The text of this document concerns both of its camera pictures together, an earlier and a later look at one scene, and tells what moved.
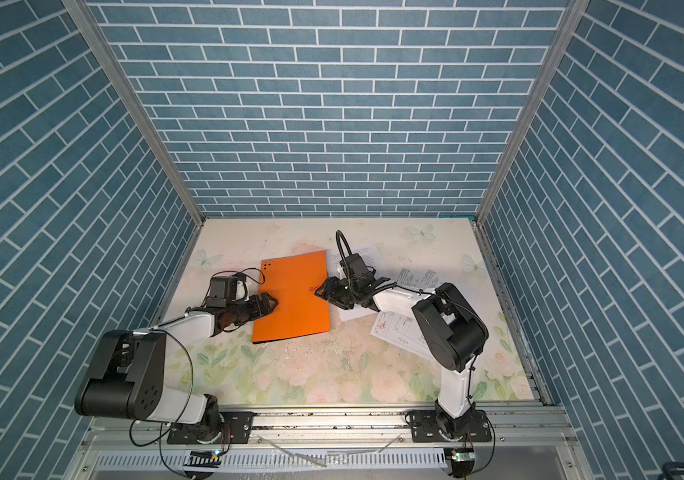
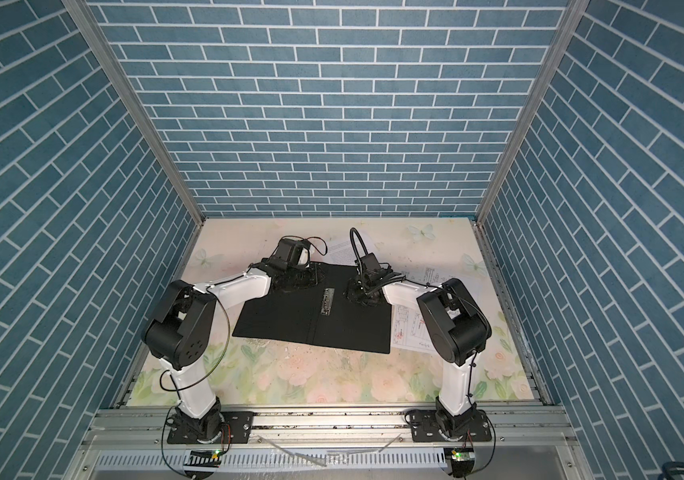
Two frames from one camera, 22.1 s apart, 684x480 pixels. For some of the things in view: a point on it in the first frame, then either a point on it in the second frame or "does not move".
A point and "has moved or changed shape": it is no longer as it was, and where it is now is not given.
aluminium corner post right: [531, 116] does not move
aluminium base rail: [528, 443] does not move
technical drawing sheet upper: [420, 277] does not move
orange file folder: [292, 282] has moved or changed shape
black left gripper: [257, 310] → [315, 279]
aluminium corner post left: [132, 104] does not move
